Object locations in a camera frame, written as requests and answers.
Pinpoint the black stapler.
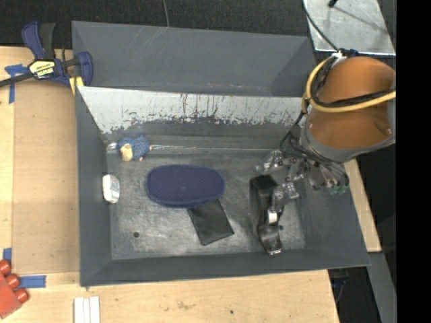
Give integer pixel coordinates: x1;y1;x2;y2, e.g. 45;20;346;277
248;174;284;257

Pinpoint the small white packet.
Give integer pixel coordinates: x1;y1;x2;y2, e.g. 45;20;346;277
102;174;121;205

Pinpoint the grey metal bin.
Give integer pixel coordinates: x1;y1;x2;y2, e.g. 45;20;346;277
71;20;372;287

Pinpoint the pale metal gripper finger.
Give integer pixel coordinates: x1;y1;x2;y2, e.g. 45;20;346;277
255;149;292;174
267;182;301;223

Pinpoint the black flat pouch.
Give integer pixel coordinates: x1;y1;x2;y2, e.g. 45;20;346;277
187;199;235;246

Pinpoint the blue toy animal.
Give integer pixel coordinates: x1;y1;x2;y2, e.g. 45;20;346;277
117;134;153;162

